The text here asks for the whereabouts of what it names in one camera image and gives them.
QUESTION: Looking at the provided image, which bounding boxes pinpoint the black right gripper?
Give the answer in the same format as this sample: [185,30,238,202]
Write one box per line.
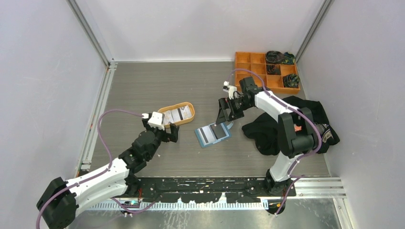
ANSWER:
[216,96,253,125]

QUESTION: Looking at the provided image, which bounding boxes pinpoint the black card with gold chip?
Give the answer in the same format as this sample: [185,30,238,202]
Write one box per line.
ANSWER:
[210,124,228,140]

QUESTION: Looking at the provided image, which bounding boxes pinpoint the orange oval plastic tray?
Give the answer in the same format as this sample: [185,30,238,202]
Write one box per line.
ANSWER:
[158,102,195,128]

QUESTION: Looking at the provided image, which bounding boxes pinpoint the blue leather card holder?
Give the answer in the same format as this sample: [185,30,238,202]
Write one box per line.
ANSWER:
[194,122,234,148]

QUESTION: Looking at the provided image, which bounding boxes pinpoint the white card with black stripe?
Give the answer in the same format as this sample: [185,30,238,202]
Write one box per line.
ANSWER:
[199,125,215,144]

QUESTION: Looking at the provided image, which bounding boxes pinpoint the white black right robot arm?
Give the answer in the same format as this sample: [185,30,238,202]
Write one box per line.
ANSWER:
[215,76,321,196]

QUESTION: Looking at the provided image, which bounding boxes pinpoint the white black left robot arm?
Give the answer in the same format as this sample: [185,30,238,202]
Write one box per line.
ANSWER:
[36,120,179,229]

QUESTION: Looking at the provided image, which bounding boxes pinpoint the silver VIP card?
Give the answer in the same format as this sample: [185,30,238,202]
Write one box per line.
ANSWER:
[163,110,175,125]

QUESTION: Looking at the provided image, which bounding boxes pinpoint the white striped card in tray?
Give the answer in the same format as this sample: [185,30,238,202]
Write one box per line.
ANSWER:
[171,105,192,122]

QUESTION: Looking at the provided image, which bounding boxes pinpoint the black t-shirt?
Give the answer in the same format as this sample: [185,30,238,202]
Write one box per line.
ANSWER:
[242,96,340,156]

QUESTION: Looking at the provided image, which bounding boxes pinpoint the orange compartment organizer box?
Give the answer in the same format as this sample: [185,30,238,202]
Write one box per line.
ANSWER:
[233,52,300,94]

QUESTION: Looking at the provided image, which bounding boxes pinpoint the black sock in compartment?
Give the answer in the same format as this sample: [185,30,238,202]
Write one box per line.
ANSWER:
[266,64,281,75]

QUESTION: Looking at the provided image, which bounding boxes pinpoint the green black rolled sock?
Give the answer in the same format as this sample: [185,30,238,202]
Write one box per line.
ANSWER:
[282,73,300,88]

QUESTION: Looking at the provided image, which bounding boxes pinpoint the dark rolled sock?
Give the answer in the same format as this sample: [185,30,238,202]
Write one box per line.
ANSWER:
[265,51,285,64]

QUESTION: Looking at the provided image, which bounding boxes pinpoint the green patterned rolled sock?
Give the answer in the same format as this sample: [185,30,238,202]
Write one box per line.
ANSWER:
[282,52,296,65]

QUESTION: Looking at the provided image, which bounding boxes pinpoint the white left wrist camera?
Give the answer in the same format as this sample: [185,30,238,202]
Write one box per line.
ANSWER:
[141,112,165,130]

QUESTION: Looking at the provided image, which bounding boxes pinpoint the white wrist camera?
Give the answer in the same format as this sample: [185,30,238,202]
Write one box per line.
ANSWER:
[223,81,237,99]
[141,112,165,130]

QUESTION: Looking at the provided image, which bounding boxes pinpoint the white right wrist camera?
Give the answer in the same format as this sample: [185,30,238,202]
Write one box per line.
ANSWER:
[223,81,237,99]

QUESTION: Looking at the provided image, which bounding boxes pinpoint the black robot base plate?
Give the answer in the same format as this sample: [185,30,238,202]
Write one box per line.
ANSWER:
[120,177,296,204]

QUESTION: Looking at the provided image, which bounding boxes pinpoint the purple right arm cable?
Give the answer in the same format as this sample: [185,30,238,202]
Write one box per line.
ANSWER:
[228,68,323,216]

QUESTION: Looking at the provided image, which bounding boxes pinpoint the aluminium frame rail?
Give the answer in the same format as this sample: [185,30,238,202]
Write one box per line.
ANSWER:
[87,177,346,214]

